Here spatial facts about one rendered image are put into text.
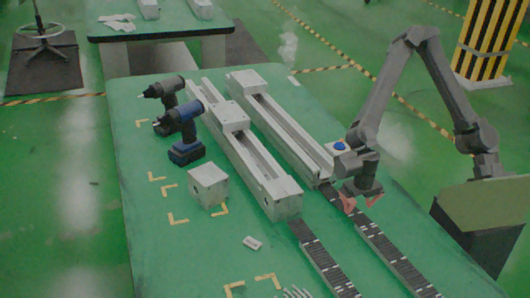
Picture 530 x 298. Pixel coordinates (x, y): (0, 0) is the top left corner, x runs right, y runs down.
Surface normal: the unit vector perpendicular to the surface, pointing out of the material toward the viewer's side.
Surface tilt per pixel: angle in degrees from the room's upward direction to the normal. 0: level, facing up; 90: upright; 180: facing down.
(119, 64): 90
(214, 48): 90
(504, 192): 90
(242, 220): 0
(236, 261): 0
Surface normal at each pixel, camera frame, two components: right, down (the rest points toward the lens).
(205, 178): 0.04, -0.83
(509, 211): 0.22, 0.55
